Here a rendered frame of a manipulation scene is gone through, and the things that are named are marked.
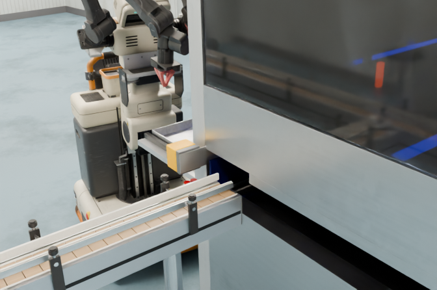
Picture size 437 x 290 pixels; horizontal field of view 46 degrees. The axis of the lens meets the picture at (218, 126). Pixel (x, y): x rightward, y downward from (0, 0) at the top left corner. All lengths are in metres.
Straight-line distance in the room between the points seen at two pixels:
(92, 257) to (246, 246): 0.46
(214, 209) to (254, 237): 0.14
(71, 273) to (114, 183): 1.55
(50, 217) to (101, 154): 0.74
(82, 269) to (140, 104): 1.23
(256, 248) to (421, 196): 0.58
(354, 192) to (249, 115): 0.34
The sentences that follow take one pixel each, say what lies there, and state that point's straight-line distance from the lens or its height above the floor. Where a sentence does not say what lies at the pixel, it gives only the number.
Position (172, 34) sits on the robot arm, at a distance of 1.73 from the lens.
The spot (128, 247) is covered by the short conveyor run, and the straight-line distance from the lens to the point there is 1.27.
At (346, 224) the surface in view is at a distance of 1.15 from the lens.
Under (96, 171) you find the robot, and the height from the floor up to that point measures 0.45.
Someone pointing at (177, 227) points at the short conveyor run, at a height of 0.92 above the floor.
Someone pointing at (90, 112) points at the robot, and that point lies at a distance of 2.56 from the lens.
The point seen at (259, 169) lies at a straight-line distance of 1.31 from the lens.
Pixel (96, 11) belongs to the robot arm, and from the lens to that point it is 2.06.
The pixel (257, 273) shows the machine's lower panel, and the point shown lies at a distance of 1.49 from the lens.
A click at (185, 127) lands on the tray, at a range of 1.99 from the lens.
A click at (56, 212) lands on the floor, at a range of 3.29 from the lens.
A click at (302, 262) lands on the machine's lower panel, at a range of 1.32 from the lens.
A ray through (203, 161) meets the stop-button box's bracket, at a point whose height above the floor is 0.98.
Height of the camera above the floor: 1.64
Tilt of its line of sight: 22 degrees down
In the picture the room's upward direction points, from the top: 1 degrees counter-clockwise
